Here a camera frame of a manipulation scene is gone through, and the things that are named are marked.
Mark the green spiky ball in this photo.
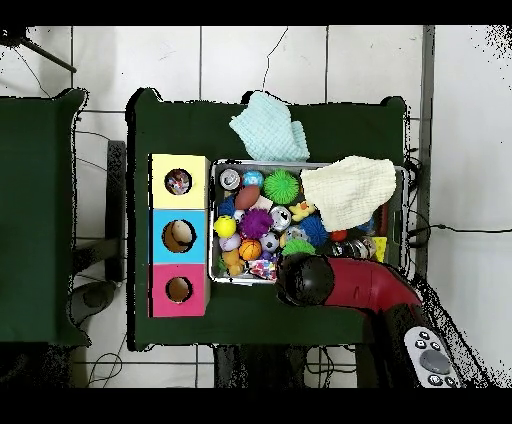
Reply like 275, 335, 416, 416
263, 169, 299, 205
281, 238, 317, 257

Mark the multicolour patchwork print cloth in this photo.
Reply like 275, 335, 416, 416
246, 257, 280, 281

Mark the white multicolour print cloth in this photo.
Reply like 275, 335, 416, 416
167, 171, 192, 195

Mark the mint green knitted cloth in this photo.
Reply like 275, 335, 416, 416
230, 90, 312, 164

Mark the cream knitted cloth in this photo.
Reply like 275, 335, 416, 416
299, 155, 398, 233

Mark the wooden box with three holes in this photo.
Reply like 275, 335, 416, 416
149, 154, 212, 319

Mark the purple spiky ball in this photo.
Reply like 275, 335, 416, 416
239, 208, 273, 241

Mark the brown toy football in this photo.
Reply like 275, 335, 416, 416
235, 185, 262, 212

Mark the yellow smiley face ball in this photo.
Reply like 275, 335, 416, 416
213, 215, 238, 240

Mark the orange toy basketball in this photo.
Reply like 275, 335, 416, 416
239, 239, 263, 261

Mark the silver drink can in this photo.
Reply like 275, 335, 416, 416
219, 167, 241, 190

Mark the yellow duck plush toy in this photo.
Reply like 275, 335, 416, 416
289, 199, 317, 222

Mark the blue spiky ball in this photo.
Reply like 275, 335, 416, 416
299, 212, 331, 246

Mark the white ball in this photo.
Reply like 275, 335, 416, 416
171, 221, 194, 245

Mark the yellow cheese wedge toy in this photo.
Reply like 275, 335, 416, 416
370, 235, 389, 262

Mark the green cloth side table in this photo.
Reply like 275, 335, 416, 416
0, 89, 89, 347

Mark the shallow wire mesh bin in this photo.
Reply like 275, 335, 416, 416
207, 159, 405, 287

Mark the black cable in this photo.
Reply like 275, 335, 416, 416
407, 222, 512, 238

